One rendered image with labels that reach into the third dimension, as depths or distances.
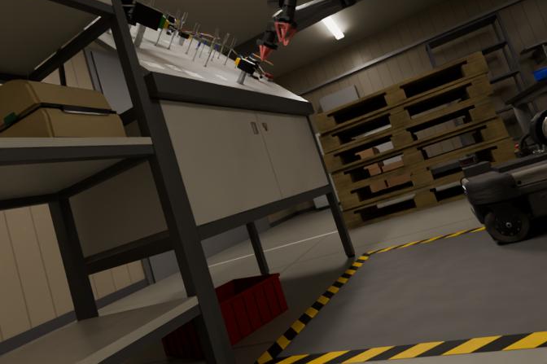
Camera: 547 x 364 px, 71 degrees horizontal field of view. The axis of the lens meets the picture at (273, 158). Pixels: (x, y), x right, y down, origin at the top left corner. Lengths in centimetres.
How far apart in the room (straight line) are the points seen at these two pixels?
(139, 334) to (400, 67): 748
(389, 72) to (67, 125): 737
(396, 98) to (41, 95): 263
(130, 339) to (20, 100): 57
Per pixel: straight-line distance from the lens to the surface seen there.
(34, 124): 97
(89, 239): 144
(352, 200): 320
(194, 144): 124
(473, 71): 323
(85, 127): 99
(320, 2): 203
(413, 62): 802
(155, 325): 94
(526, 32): 823
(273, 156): 164
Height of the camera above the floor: 40
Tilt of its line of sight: 6 degrees up
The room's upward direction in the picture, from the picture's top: 18 degrees counter-clockwise
